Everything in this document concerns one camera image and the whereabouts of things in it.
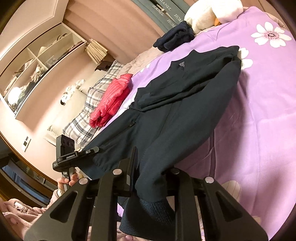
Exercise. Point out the small white plush toy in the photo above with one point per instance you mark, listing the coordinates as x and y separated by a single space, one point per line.
69 91

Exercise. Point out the red puffer jacket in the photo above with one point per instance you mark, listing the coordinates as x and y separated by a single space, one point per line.
111 101

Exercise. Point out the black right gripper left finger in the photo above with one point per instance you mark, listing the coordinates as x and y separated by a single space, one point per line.
88 210

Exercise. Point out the beige wall shelf unit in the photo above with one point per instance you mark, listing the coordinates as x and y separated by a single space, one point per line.
26 71

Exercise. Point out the folded navy garment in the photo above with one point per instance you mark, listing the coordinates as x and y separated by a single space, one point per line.
178 35

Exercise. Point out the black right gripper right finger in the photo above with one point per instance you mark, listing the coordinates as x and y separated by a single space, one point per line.
204 210

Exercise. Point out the stack of books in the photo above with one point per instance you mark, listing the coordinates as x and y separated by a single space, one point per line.
96 51

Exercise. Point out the plaid pillow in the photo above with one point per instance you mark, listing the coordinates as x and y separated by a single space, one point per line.
79 129

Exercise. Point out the pink fuzzy sleeve forearm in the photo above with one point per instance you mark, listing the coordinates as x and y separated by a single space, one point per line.
21 216

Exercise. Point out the dark green jacket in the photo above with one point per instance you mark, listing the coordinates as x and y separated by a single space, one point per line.
169 119

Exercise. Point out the white plush duck toy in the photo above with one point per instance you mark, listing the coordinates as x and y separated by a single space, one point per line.
205 14

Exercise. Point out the purple floral bedsheet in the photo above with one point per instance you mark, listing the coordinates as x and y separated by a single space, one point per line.
252 149

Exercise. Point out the left hand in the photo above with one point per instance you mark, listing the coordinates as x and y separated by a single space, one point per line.
65 181

